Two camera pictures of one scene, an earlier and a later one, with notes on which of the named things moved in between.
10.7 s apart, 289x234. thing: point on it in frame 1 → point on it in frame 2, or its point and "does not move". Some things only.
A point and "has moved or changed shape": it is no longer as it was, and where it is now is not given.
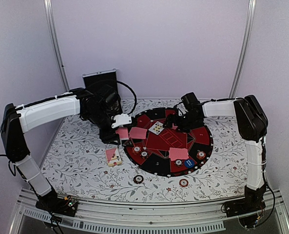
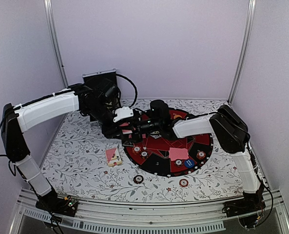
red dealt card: x=176 y=153 does not move
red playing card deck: x=123 y=133 has moved or changed shape
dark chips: x=179 y=163 does not move
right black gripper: x=170 y=118 → x=135 y=121
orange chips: x=136 y=149 does not move
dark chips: x=144 y=154 does not move
